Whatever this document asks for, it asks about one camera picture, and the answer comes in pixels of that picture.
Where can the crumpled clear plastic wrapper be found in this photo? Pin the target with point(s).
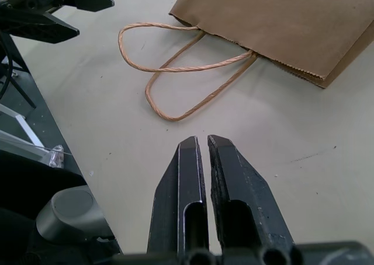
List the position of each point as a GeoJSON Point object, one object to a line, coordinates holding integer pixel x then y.
{"type": "Point", "coordinates": [56, 157]}

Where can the silver rounded robot body joint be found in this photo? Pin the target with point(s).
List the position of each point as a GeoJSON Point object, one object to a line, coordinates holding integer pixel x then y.
{"type": "Point", "coordinates": [70, 212]}

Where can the white metal frame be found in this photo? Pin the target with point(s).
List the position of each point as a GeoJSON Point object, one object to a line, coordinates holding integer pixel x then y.
{"type": "Point", "coordinates": [24, 128]}

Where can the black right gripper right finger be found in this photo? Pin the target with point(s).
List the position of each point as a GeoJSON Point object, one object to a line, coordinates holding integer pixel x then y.
{"type": "Point", "coordinates": [251, 200]}

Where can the black robot body shell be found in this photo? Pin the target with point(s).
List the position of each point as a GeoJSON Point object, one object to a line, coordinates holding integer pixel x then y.
{"type": "Point", "coordinates": [20, 189]}

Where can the black stand leg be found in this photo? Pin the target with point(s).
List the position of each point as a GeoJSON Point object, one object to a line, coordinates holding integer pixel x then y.
{"type": "Point", "coordinates": [17, 69]}

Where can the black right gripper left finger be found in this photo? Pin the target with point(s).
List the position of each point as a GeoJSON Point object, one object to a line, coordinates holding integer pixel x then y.
{"type": "Point", "coordinates": [168, 206]}

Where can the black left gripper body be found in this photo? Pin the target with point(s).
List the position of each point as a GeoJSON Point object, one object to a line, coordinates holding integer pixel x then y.
{"type": "Point", "coordinates": [20, 0]}

